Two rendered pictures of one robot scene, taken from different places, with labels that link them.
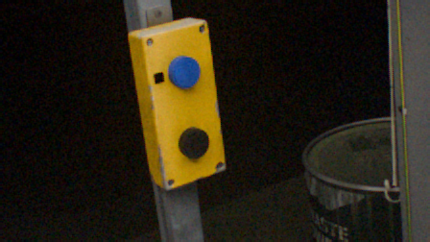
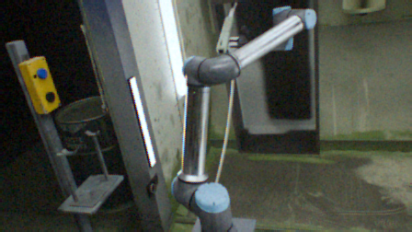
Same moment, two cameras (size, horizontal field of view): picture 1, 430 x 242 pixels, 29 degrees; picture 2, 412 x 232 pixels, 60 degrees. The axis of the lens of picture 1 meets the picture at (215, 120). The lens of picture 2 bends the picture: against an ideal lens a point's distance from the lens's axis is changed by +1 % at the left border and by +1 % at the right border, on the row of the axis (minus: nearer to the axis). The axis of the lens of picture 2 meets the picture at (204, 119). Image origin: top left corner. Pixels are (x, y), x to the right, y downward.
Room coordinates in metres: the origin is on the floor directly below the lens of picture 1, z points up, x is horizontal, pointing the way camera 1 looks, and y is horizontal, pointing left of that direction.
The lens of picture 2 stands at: (-0.51, 0.55, 1.84)
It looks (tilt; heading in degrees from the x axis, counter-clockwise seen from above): 24 degrees down; 321
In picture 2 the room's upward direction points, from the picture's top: 10 degrees counter-clockwise
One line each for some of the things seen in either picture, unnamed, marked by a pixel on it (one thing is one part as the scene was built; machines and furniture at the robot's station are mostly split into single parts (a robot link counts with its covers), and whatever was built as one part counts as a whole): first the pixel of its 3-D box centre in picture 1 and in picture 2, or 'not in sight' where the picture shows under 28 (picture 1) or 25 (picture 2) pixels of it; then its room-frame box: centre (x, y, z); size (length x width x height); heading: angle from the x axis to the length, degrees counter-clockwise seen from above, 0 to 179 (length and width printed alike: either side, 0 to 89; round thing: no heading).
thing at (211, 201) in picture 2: not in sight; (212, 206); (0.53, -0.27, 0.83); 0.17 x 0.15 x 0.18; 174
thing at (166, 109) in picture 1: (178, 103); (40, 86); (1.29, 0.06, 1.42); 0.12 x 0.06 x 0.26; 120
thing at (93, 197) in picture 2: not in sight; (86, 167); (1.20, 0.00, 0.95); 0.26 x 0.15 x 0.32; 120
